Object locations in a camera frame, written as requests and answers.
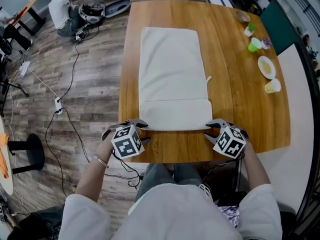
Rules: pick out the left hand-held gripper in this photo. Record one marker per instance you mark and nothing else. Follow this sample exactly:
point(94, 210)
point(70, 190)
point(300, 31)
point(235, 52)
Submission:
point(127, 142)

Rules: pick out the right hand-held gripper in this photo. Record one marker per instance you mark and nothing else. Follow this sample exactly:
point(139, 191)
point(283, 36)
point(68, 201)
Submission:
point(230, 142)

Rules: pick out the white towel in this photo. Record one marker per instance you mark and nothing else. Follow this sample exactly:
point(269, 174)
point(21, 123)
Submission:
point(172, 79)

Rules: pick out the person's left forearm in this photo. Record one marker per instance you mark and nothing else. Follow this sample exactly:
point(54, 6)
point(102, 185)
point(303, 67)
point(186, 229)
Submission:
point(91, 179)

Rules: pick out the person's right forearm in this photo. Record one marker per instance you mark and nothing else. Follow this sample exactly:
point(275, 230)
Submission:
point(256, 174)

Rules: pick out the person's right hand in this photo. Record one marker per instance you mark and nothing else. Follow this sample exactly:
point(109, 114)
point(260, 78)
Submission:
point(247, 150)

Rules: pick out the person's left hand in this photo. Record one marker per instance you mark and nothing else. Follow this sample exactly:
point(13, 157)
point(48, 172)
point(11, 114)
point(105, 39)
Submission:
point(106, 150)

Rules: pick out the wooden table with white legs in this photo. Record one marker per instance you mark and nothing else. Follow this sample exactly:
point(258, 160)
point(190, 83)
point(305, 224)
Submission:
point(240, 104)

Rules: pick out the person's blue jeans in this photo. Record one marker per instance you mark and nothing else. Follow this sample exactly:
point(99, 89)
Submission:
point(160, 181)

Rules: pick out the pale yellow cup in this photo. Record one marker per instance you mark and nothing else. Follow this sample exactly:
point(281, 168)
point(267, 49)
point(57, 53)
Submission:
point(273, 86)

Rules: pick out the white plate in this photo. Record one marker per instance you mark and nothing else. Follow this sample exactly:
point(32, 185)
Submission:
point(266, 67)

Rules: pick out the white power strip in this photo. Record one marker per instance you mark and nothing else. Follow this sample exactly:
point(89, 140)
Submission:
point(58, 106)

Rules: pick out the person's white shirt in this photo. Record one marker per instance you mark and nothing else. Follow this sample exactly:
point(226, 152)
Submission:
point(175, 216)

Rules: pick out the green plastic cup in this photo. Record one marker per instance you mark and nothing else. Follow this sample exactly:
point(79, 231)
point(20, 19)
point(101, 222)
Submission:
point(254, 45)

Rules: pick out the small purple flower pot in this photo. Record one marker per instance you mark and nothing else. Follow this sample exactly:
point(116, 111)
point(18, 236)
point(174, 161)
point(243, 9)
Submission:
point(266, 43)

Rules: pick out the small potted green plant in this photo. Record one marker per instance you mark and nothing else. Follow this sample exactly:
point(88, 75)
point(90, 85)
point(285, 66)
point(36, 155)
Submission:
point(249, 31)

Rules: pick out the black metal railing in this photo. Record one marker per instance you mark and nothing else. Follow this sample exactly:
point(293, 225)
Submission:
point(308, 184)

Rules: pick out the round beige table black base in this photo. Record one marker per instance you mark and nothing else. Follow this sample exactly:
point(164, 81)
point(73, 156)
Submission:
point(35, 151)

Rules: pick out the black white floor device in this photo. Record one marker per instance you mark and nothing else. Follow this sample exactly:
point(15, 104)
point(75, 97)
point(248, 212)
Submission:
point(81, 36)

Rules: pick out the small wooden bowl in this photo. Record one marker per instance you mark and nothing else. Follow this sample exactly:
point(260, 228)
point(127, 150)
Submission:
point(242, 16)

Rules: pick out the green panel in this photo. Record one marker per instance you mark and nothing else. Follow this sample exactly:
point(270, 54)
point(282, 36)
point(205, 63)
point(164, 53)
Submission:
point(277, 26)

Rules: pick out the cluttered lower floor desk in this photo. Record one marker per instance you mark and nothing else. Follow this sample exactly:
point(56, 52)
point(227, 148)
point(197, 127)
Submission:
point(311, 51)

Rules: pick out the gray open equipment case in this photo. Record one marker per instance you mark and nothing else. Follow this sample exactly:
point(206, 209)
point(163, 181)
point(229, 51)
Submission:
point(117, 6)

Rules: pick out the flat white power adapter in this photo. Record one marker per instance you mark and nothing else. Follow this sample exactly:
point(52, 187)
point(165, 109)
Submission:
point(25, 68)

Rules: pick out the orange cloth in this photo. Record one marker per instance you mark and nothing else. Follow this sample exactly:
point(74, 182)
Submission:
point(3, 154)

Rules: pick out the black balcony railing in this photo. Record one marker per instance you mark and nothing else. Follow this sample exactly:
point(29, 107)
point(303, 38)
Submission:
point(307, 6)

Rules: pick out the round wooden table black base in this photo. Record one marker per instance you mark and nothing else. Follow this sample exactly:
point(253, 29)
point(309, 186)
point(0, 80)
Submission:
point(31, 5)

